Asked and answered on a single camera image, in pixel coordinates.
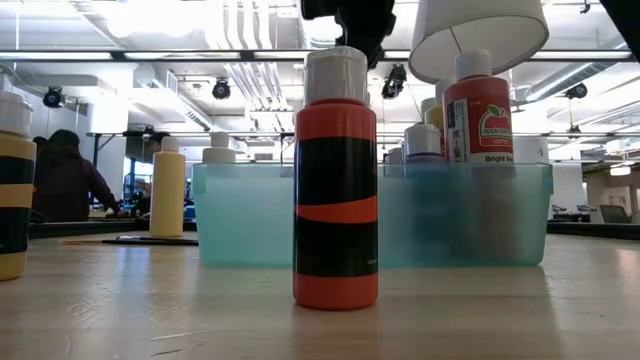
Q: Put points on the small orange paint bottle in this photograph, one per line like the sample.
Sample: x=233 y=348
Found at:
x=335 y=125

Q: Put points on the small purple paint bottle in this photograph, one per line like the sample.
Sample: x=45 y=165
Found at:
x=422 y=141

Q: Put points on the large red paint bottle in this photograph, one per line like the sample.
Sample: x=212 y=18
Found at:
x=477 y=100

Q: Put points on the large white paint bottle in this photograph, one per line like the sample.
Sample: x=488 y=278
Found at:
x=219 y=152

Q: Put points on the small yellow paint bottle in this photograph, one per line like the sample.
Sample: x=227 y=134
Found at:
x=15 y=150

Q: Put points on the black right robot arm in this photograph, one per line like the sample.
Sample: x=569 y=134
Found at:
x=625 y=20

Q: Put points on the large light green paint bottle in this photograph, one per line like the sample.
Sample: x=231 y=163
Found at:
x=426 y=105

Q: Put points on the white shade table lamp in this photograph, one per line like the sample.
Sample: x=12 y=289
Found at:
x=450 y=30

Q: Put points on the white round column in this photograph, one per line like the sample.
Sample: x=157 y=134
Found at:
x=530 y=150

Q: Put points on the black overhead beam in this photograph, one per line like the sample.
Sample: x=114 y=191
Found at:
x=150 y=55

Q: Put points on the teal translucent plastic bin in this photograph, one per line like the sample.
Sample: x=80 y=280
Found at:
x=240 y=220

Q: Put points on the grey office chair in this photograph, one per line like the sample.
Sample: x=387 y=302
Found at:
x=615 y=214

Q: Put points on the black aluminium table frame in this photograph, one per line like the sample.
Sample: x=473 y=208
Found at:
x=75 y=229

